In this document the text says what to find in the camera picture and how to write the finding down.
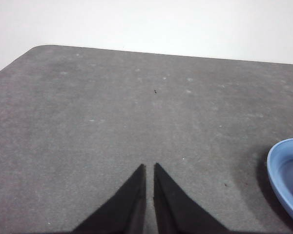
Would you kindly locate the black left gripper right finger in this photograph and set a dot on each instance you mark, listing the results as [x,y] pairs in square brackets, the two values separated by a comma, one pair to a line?
[175,212]

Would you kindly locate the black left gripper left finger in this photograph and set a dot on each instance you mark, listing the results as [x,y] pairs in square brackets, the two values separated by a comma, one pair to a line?
[127,209]

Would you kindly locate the blue round plate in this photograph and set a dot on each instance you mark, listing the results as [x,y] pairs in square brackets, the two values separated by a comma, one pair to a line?
[274,175]

